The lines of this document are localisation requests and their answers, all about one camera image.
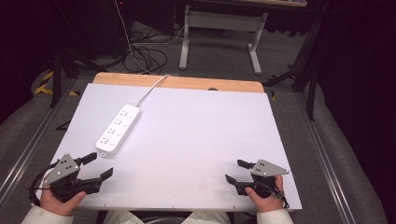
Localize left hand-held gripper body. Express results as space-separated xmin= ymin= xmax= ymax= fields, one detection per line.
xmin=42 ymin=152 xmax=104 ymax=203

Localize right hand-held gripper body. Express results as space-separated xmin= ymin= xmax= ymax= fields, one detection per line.
xmin=235 ymin=159 xmax=290 ymax=199

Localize person's right hand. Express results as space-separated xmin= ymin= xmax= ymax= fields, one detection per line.
xmin=244 ymin=175 xmax=286 ymax=214

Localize person's left hand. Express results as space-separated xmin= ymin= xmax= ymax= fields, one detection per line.
xmin=39 ymin=186 xmax=87 ymax=217

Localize white power strip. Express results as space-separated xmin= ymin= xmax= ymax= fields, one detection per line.
xmin=94 ymin=104 xmax=144 ymax=159

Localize white board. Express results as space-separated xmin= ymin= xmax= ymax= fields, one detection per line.
xmin=35 ymin=82 xmax=304 ymax=213

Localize yellow black floor tape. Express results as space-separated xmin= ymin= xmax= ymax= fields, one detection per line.
xmin=33 ymin=70 xmax=79 ymax=97

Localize black tripod stand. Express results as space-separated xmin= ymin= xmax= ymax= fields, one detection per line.
xmin=49 ymin=0 xmax=109 ymax=109

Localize wooden table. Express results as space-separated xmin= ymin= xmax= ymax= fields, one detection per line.
xmin=92 ymin=72 xmax=266 ymax=94

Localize black metal stand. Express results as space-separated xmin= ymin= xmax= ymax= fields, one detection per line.
xmin=262 ymin=17 xmax=323 ymax=121

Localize wooden desk top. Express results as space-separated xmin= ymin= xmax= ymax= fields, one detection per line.
xmin=199 ymin=0 xmax=308 ymax=8

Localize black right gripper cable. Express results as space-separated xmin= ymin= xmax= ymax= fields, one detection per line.
xmin=255 ymin=180 xmax=290 ymax=210

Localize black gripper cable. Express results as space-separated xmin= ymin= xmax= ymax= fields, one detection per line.
xmin=255 ymin=180 xmax=290 ymax=210
xmin=28 ymin=160 xmax=61 ymax=207

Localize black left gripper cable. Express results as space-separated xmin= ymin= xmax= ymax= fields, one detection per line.
xmin=28 ymin=160 xmax=61 ymax=207

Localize metal floor rail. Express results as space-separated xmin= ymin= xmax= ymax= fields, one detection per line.
xmin=293 ymin=91 xmax=359 ymax=224
xmin=0 ymin=77 xmax=78 ymax=204

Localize white power strip cable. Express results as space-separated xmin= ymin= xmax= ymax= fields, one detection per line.
xmin=134 ymin=74 xmax=171 ymax=108

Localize black floor cable bundle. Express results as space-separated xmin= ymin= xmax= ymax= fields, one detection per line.
xmin=122 ymin=26 xmax=169 ymax=76

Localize thin white floor cable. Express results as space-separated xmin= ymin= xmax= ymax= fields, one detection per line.
xmin=112 ymin=0 xmax=185 ymax=75

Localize white metal desk frame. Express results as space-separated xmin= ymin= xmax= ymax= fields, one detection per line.
xmin=178 ymin=4 xmax=269 ymax=76

